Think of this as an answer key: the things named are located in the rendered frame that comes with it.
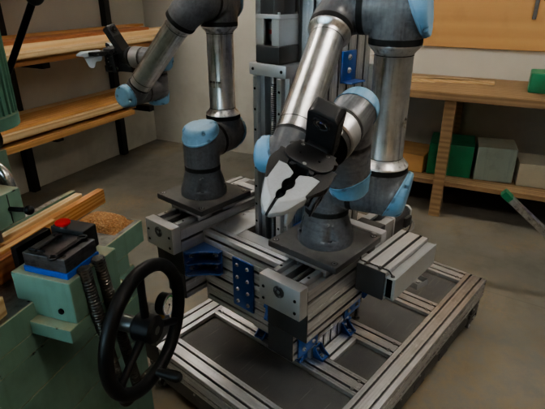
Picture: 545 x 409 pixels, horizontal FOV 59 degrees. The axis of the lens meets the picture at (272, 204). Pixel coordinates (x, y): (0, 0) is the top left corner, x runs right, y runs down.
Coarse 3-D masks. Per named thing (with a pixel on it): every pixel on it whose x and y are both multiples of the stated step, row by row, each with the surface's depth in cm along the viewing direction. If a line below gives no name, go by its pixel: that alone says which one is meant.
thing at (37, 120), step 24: (0, 24) 319; (120, 24) 412; (24, 48) 295; (48, 48) 308; (72, 48) 315; (96, 48) 333; (96, 96) 388; (24, 120) 318; (48, 120) 322; (72, 120) 335; (96, 120) 354; (120, 120) 436; (24, 144) 303; (120, 144) 447; (24, 168) 362
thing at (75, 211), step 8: (96, 192) 128; (80, 200) 124; (88, 200) 126; (96, 200) 128; (104, 200) 132; (64, 208) 120; (72, 208) 120; (80, 208) 123; (88, 208) 126; (96, 208) 129; (56, 216) 115; (64, 216) 118; (72, 216) 120; (80, 216) 123; (40, 224) 111; (24, 232) 108; (8, 240) 104
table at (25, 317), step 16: (112, 240) 112; (128, 240) 118; (0, 288) 95; (16, 304) 90; (32, 304) 91; (16, 320) 87; (32, 320) 90; (48, 320) 90; (0, 336) 84; (16, 336) 88; (48, 336) 90; (64, 336) 88; (80, 336) 91; (0, 352) 85
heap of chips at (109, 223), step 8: (88, 216) 119; (96, 216) 118; (104, 216) 118; (112, 216) 119; (120, 216) 120; (96, 224) 117; (104, 224) 116; (112, 224) 116; (120, 224) 118; (128, 224) 120; (104, 232) 116; (112, 232) 116
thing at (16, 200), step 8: (0, 184) 100; (0, 192) 95; (8, 192) 96; (16, 192) 98; (0, 200) 94; (8, 200) 96; (16, 200) 98; (0, 208) 94; (0, 216) 95; (8, 216) 97; (16, 216) 99; (24, 216) 101; (0, 224) 95; (8, 224) 97
